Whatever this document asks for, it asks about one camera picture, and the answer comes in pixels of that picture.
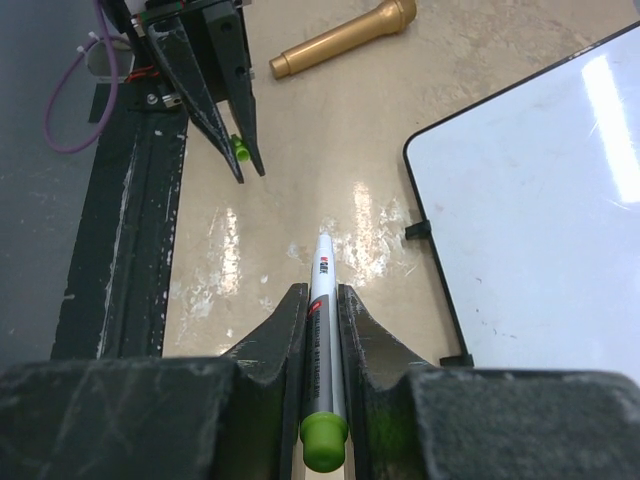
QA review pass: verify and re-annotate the green marker cap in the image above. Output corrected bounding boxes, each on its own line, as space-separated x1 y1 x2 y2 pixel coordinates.
230 134 251 162

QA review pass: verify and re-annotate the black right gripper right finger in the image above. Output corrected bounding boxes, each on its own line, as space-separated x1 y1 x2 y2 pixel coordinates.
338 285 639 479

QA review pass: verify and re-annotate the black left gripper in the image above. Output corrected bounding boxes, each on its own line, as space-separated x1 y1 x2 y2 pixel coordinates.
102 1 265 183

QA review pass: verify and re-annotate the white whiteboard black frame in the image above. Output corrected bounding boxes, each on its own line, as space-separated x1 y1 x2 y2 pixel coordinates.
403 25 639 378

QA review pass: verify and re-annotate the gold toy microphone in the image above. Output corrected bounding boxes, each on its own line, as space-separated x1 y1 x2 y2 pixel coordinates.
269 0 417 80

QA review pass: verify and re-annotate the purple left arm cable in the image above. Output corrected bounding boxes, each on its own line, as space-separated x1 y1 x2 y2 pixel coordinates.
45 0 126 153

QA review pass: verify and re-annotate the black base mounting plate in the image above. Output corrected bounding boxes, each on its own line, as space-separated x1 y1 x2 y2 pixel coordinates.
51 80 188 360

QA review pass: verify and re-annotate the white green whiteboard marker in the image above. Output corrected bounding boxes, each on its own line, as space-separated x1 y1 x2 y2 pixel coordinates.
299 233 349 473

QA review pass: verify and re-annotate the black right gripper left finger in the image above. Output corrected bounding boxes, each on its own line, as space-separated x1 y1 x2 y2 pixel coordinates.
1 283 308 479

